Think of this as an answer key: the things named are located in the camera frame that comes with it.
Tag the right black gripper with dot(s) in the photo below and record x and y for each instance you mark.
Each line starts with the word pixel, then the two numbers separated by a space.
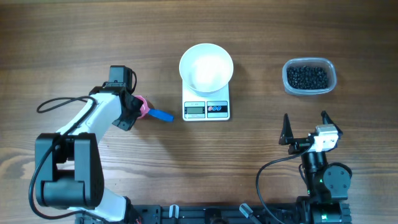
pixel 286 138

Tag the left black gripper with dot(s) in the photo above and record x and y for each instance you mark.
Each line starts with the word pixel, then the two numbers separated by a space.
pixel 127 125

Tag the pink scoop blue handle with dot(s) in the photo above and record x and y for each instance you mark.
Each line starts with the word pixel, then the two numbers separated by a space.
pixel 147 110

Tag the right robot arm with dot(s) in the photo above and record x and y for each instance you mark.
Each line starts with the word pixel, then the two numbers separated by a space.
pixel 327 183

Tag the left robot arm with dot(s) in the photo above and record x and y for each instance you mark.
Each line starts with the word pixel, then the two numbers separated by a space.
pixel 68 178

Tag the white digital kitchen scale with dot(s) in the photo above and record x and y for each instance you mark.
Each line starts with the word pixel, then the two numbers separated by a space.
pixel 207 107

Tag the white ceramic bowl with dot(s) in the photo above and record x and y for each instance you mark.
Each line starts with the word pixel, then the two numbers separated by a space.
pixel 206 68

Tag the black beans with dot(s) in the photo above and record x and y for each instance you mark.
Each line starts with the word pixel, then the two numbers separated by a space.
pixel 307 78

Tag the clear plastic container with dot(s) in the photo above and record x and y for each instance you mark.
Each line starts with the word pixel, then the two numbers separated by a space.
pixel 311 62

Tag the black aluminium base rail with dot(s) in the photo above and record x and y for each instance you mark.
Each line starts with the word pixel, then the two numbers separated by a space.
pixel 298 212

